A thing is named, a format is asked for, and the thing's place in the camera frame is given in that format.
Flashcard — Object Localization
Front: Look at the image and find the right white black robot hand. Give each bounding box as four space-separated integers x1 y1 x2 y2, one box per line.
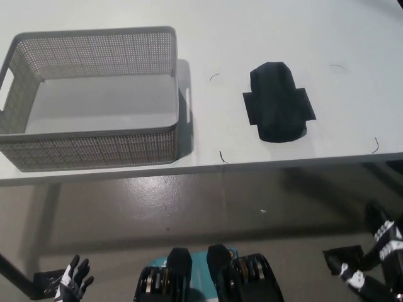
338 199 403 302

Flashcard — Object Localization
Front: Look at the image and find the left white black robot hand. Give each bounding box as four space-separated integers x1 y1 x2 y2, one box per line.
53 254 95 302

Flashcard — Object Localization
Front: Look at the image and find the black fabric pencil case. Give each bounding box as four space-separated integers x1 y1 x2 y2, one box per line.
249 61 308 144

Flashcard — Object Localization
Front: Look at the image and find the black floor tape patch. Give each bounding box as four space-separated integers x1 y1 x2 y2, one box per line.
33 269 69 299
322 244 366 276

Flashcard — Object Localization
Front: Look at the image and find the black metal table leg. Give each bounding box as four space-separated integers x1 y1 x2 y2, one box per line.
0 251 36 300

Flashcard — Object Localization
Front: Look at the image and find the grey perforated plastic basket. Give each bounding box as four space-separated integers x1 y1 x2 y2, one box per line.
0 26 181 172

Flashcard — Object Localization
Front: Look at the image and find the black tape cross marker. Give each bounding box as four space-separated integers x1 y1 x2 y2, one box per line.
242 87 317 126

